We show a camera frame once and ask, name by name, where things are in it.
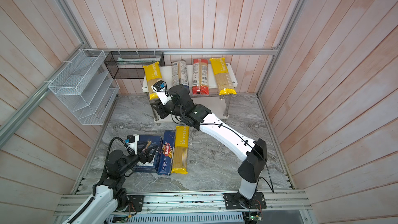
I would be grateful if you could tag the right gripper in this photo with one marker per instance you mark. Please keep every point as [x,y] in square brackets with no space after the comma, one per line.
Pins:
[162,111]

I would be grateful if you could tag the black wire mesh basket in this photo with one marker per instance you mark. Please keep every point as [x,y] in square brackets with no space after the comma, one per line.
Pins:
[130,64]

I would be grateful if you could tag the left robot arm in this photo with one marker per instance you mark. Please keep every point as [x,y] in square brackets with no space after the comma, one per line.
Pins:
[109,195]

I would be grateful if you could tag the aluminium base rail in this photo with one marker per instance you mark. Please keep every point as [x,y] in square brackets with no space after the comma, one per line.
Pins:
[191,202]

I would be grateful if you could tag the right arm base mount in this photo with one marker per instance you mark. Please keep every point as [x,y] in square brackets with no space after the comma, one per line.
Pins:
[237,201]

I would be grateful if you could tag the red spaghetti bag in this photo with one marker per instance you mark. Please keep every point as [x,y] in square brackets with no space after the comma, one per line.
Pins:
[200,77]

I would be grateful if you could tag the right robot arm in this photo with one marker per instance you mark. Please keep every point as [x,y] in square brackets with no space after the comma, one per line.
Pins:
[253,154]

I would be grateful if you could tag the dark blue clear spaghetti bag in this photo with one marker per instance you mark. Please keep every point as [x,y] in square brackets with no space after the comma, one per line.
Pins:
[180,74]

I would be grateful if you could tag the narrow blue Barilla spaghetti box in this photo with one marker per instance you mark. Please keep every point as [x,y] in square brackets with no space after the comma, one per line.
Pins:
[166,153]

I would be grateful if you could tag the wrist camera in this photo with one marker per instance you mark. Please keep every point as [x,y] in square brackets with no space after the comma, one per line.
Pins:
[160,88]
[131,143]

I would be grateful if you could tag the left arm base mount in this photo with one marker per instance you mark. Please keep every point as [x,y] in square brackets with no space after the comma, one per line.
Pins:
[130,203]

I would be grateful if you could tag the white wire mesh rack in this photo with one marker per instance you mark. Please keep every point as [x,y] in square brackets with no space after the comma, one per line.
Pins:
[84,89]

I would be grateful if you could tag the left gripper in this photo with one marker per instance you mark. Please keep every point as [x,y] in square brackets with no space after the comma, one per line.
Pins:
[148,157]

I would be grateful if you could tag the yellow Pastatime spaghetti bag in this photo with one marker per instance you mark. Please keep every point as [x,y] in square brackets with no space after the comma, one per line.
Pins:
[180,154]
[222,76]
[152,75]

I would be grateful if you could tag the wide blue Barilla pasta box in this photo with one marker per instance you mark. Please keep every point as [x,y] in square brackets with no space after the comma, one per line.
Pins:
[146,142]

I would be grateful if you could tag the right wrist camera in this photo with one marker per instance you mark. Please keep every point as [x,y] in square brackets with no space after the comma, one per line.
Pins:
[160,88]

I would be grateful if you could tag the white two-tier shelf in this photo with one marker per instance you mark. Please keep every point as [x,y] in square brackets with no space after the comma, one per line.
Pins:
[217,105]

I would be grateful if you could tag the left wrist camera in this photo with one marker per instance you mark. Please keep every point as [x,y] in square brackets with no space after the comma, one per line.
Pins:
[131,143]

